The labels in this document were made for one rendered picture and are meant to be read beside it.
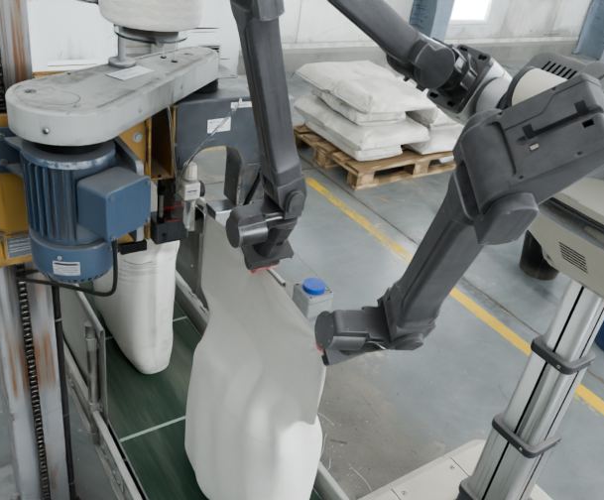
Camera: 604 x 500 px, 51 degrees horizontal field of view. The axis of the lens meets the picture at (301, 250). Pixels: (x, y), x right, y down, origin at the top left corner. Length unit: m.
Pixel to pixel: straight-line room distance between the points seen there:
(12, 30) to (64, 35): 2.88
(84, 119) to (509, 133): 0.66
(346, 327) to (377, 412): 1.67
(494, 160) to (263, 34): 0.48
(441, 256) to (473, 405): 2.07
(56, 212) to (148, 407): 0.95
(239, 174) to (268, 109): 0.48
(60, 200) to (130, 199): 0.12
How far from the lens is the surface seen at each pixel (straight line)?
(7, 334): 1.56
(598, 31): 9.82
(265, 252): 1.22
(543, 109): 0.59
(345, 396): 2.60
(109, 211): 1.05
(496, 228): 0.60
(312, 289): 1.63
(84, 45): 4.19
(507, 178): 0.58
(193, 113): 1.35
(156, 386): 2.01
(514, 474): 1.70
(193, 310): 2.25
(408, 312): 0.85
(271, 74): 1.00
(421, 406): 2.66
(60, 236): 1.16
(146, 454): 1.83
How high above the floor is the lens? 1.79
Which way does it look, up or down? 31 degrees down
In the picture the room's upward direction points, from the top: 9 degrees clockwise
